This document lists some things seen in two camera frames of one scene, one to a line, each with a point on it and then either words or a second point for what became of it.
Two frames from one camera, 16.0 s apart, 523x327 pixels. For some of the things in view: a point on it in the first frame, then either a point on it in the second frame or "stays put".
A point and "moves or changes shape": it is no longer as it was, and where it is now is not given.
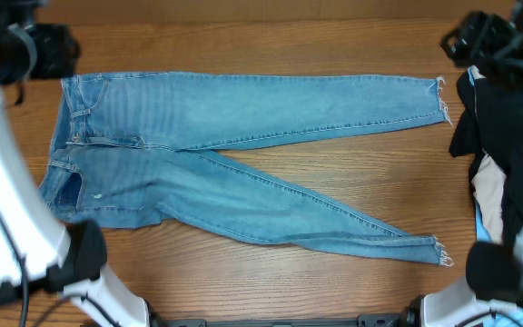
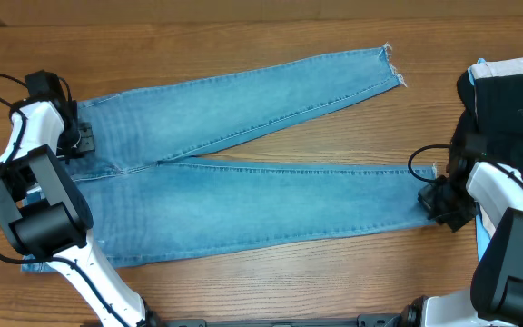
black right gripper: x=466 y=34 → x=437 y=203
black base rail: x=365 y=320 stays put
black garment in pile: x=507 y=121 stays put
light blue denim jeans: x=125 y=145 moves or changes shape
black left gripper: x=61 y=44 → x=86 y=142
